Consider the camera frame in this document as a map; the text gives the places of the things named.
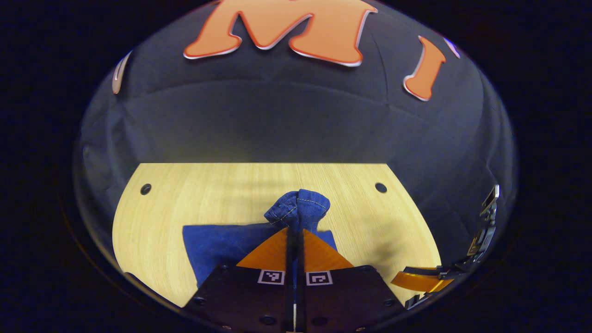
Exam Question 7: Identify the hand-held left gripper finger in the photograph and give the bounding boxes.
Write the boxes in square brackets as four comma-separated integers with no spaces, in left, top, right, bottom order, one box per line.
[296,228,407,333]
[182,227,295,333]

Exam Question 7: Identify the blue jeans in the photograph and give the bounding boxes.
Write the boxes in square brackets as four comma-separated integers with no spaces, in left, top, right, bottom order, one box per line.
[182,188,339,289]

